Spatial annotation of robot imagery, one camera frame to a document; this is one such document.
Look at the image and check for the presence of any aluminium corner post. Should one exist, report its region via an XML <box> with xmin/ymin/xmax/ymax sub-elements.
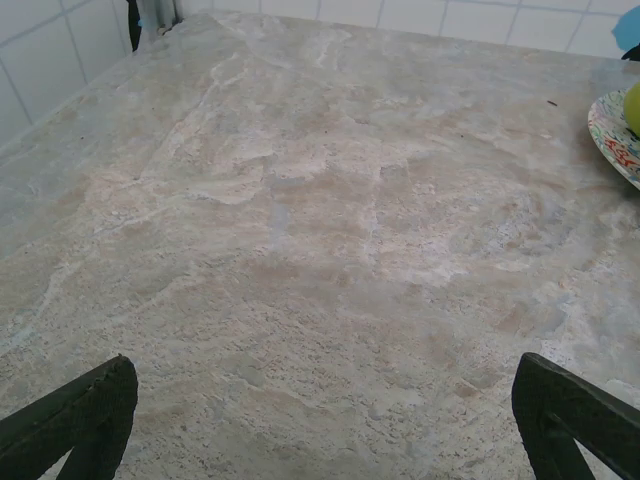
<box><xmin>142</xmin><ymin>0</ymin><xmax>179</xmax><ymax>36</ymax></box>

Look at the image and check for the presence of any dolphin blue circle sticker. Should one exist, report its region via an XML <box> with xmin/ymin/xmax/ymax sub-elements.
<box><xmin>612</xmin><ymin>4</ymin><xmax>640</xmax><ymax>61</ymax></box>

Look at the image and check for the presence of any green pear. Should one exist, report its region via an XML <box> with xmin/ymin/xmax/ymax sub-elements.
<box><xmin>622</xmin><ymin>82</ymin><xmax>640</xmax><ymax>139</ymax></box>

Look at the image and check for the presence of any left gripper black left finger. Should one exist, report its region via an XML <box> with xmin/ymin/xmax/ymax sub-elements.
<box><xmin>0</xmin><ymin>354</ymin><xmax>139</xmax><ymax>480</ymax></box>

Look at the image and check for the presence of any colourful speckled round plate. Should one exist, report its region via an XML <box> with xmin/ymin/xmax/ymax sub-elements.
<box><xmin>587</xmin><ymin>87</ymin><xmax>640</xmax><ymax>191</ymax></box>

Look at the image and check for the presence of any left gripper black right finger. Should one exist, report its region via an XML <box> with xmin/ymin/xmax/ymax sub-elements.
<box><xmin>511</xmin><ymin>351</ymin><xmax>640</xmax><ymax>480</ymax></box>

